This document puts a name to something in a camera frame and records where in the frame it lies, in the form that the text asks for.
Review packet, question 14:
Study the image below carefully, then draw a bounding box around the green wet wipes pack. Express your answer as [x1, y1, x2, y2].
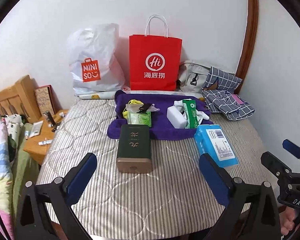
[182, 99, 199, 129]

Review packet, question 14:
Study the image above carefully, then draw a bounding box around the white cloth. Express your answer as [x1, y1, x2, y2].
[174, 99, 210, 121]

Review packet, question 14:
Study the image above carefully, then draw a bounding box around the right hand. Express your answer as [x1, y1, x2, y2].
[279, 207, 300, 236]

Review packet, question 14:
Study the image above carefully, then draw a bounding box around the colourful bedding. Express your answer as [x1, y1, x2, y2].
[0, 104, 31, 240]

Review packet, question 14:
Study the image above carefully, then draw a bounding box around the blue tissue pack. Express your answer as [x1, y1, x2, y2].
[194, 125, 239, 171]

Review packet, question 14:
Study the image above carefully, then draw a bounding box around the striped quilted mattress cover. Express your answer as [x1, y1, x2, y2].
[36, 97, 278, 240]

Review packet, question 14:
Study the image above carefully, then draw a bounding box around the grey plaid folded cloth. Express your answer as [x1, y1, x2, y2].
[201, 89, 255, 121]

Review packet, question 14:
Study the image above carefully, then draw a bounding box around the wooden nightstand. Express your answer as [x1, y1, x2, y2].
[23, 116, 55, 165]

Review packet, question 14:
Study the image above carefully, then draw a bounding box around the white cream tube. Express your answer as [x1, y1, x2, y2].
[25, 120, 43, 139]

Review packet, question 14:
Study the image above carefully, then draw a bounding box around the dark green tea box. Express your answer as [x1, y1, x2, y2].
[116, 124, 153, 174]

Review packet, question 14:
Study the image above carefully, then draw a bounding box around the patterned brown book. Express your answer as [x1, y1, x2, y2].
[34, 85, 56, 115]

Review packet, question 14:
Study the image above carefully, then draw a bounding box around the wooden headboard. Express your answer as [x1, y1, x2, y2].
[0, 75, 42, 123]

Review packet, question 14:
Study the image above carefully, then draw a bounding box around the purple towel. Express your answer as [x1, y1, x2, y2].
[107, 90, 211, 140]

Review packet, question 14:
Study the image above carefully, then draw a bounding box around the beige canvas bag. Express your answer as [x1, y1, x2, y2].
[177, 60, 211, 93]

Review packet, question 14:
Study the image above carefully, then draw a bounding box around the rolled cartoon print mat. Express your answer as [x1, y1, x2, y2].
[78, 89, 203, 100]

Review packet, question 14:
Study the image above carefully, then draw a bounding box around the light green wipes pack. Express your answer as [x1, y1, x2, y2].
[127, 112, 152, 127]

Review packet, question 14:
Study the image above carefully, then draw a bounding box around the yellow pouch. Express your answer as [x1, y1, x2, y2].
[122, 99, 143, 119]

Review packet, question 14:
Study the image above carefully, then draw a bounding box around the red paper shopping bag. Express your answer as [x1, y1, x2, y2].
[129, 15, 182, 91]

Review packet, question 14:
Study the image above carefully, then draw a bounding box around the white Miniso plastic bag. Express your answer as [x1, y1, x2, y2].
[66, 23, 126, 96]

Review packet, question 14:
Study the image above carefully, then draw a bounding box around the brown wooden door frame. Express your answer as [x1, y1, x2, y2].
[235, 0, 259, 94]

